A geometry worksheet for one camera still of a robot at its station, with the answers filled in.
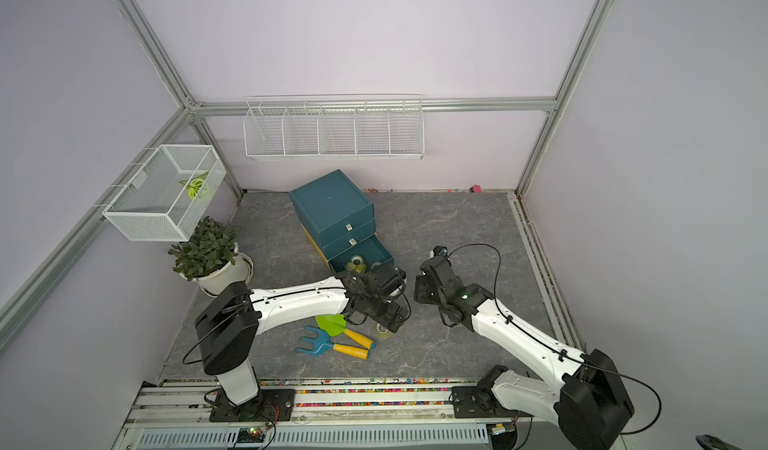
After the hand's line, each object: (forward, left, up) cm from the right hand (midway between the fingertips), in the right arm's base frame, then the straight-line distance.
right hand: (423, 282), depth 84 cm
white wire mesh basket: (+18, +72, +16) cm, 76 cm away
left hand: (-7, +9, -5) cm, 13 cm away
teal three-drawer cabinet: (+13, +23, +12) cm, 29 cm away
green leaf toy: (+20, +63, +20) cm, 69 cm away
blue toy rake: (-14, +28, -10) cm, 32 cm away
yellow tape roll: (-11, +12, -10) cm, 19 cm away
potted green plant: (+4, +58, +8) cm, 59 cm away
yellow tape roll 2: (+9, +19, -7) cm, 22 cm away
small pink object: (+49, -26, -12) cm, 57 cm away
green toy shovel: (-8, +25, -10) cm, 28 cm away
